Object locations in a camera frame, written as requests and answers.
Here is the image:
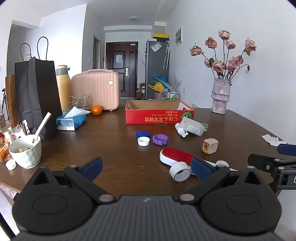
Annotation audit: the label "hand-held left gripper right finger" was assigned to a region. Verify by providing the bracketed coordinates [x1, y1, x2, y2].
[178, 156, 263, 205]

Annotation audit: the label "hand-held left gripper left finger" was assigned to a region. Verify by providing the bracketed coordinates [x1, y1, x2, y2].
[32, 157, 116, 205]

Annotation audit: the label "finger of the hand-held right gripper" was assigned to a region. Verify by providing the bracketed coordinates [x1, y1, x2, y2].
[247, 153, 296, 173]
[277, 143, 296, 155]

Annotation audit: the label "red and white lint brush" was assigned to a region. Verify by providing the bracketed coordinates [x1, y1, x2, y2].
[159, 148, 238, 172]

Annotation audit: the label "red cardboard box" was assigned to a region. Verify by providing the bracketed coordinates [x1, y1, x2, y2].
[125, 100, 195, 125]

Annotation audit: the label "crumpled white paper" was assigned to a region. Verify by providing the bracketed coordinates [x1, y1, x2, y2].
[261, 134, 287, 147]

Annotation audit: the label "white tape roll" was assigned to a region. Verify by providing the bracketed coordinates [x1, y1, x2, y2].
[169, 161, 192, 183]

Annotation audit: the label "clear bottle green cap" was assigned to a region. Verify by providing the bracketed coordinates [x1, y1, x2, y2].
[180, 116, 208, 137]

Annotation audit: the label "small white spray bottle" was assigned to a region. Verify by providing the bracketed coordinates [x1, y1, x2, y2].
[175, 123, 189, 138]

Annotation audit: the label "blue tissue pack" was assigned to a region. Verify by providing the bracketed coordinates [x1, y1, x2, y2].
[56, 107, 91, 131]

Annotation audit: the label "purple plastic cap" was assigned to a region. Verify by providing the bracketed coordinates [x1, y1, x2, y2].
[153, 134, 169, 146]

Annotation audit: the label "clear glass cup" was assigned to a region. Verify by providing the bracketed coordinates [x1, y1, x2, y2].
[70, 94, 93, 110]

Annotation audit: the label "white spoon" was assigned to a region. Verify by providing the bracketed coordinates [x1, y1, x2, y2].
[28, 112, 52, 149]

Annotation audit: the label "white ceramic bowl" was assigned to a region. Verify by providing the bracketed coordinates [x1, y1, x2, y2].
[9, 136, 42, 169]

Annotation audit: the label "pink hard-shell suitcase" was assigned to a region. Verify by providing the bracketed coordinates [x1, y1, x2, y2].
[71, 69, 121, 112]

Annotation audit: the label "metal rack with bottles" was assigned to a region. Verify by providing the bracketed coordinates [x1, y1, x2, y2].
[163, 88, 181, 101]

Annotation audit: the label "dark snack packet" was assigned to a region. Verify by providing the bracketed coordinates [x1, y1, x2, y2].
[9, 120, 31, 142]

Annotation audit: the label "yellow thermos jug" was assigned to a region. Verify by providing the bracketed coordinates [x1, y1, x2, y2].
[55, 65, 72, 112]

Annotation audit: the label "small cardboard boxes by door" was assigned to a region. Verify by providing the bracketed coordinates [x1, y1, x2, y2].
[136, 83, 147, 99]

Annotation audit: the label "pale purple hangers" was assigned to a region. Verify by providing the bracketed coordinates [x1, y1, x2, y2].
[172, 72, 183, 92]

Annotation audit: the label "colourful snack packet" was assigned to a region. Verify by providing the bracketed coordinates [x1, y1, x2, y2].
[0, 130, 14, 162]

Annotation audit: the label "black paper bag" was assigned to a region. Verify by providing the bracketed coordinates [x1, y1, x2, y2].
[14, 37, 63, 142]

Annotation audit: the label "yellow bag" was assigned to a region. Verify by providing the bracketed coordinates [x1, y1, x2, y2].
[148, 82, 163, 92]

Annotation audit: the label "dark brown entrance door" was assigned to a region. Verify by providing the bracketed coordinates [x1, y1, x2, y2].
[106, 42, 138, 99]

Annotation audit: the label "blue dustpan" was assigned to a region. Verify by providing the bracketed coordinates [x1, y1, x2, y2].
[152, 75, 173, 91]

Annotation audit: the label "grey refrigerator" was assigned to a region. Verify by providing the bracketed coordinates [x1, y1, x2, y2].
[145, 39, 170, 100]

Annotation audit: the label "dried pink roses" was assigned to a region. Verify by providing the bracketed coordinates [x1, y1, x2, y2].
[190, 29, 257, 81]

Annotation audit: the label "black tripod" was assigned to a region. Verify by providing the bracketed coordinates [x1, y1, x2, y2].
[1, 88, 10, 121]

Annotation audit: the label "clear folded umbrella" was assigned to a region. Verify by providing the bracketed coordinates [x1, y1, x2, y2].
[162, 41, 170, 69]

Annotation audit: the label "white box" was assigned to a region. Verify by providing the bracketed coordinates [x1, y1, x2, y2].
[154, 21, 166, 34]

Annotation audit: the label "white wall electrical panel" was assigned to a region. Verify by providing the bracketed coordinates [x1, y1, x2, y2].
[175, 26, 183, 45]

